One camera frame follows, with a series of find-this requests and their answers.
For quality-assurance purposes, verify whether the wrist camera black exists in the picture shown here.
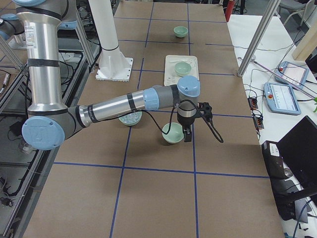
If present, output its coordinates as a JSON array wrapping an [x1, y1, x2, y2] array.
[[198, 102, 213, 120]]

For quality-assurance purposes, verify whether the teach pendant tablet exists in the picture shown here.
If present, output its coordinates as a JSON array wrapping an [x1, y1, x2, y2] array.
[[264, 82, 301, 116], [275, 61, 309, 89]]

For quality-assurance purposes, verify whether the near teach pendant tablet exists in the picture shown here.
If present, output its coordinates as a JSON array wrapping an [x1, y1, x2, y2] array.
[[264, 82, 301, 116]]

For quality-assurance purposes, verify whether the white plastic spoon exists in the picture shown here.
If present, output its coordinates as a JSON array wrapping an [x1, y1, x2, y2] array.
[[169, 59, 188, 63]]

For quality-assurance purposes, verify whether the green bowl with ice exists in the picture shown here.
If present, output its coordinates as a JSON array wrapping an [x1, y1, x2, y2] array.
[[119, 112, 142, 126]]

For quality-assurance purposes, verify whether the green bowl on tray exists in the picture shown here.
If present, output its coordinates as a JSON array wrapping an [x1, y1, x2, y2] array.
[[174, 61, 192, 77]]

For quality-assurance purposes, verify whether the far teach pendant tablet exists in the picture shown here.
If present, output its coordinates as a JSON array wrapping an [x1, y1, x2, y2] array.
[[275, 61, 309, 89]]

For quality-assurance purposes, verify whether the white pedestal base plate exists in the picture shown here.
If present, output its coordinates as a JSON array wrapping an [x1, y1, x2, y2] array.
[[96, 48, 133, 82]]

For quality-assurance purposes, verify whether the black box device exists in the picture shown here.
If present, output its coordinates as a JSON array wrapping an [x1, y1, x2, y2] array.
[[262, 140, 308, 223]]

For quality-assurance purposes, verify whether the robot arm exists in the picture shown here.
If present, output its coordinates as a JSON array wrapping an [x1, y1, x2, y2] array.
[[15, 0, 200, 150]]

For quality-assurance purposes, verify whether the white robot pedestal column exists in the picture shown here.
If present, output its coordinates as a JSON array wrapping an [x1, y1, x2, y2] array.
[[89, 0, 119, 51]]

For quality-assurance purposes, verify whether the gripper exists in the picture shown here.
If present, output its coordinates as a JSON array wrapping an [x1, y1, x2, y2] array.
[[177, 101, 196, 142]]

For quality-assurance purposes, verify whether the aluminium frame post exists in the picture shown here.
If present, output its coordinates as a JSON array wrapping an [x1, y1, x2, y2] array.
[[237, 0, 281, 77]]

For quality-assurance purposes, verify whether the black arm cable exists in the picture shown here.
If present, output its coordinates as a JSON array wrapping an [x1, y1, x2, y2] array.
[[145, 99, 224, 144]]

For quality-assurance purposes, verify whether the reacher grabber stick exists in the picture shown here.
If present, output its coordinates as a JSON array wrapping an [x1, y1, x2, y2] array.
[[251, 58, 317, 102]]

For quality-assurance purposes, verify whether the black laptop computer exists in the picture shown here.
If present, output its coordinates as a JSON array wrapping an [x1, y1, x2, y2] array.
[[277, 116, 317, 188]]

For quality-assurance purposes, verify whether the cream bear tray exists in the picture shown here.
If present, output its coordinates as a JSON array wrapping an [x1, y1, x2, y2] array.
[[163, 55, 199, 86]]

